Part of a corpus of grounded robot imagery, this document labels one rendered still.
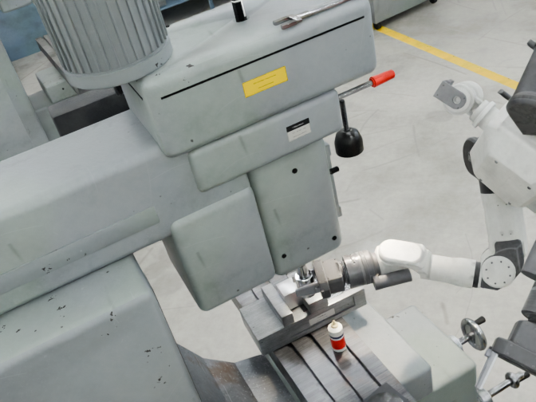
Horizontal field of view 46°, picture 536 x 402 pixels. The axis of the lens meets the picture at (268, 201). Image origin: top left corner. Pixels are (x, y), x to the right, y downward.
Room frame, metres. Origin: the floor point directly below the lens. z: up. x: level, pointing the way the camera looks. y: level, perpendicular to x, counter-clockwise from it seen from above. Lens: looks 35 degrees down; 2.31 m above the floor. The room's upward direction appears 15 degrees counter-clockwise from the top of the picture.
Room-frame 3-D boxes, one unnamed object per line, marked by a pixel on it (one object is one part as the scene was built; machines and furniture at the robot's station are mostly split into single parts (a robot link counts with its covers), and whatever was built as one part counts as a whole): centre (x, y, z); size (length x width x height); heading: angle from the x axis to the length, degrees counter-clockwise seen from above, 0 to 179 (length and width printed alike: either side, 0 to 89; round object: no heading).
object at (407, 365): (1.21, -0.04, 0.76); 0.50 x 0.35 x 0.12; 108
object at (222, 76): (1.21, -0.02, 1.81); 0.47 x 0.26 x 0.16; 108
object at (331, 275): (1.21, -0.13, 1.17); 0.13 x 0.12 x 0.10; 179
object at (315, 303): (1.37, -0.05, 0.99); 0.15 x 0.06 x 0.04; 16
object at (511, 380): (1.24, -0.59, 0.48); 0.22 x 0.06 x 0.06; 108
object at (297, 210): (1.21, -0.03, 1.47); 0.21 x 0.19 x 0.32; 18
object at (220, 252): (1.16, 0.15, 1.47); 0.24 x 0.19 x 0.26; 18
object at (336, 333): (1.21, -0.09, 0.96); 0.04 x 0.04 x 0.11
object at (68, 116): (1.44, 0.35, 1.62); 0.20 x 0.09 x 0.21; 108
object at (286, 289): (1.36, 0.01, 1.01); 0.06 x 0.05 x 0.06; 16
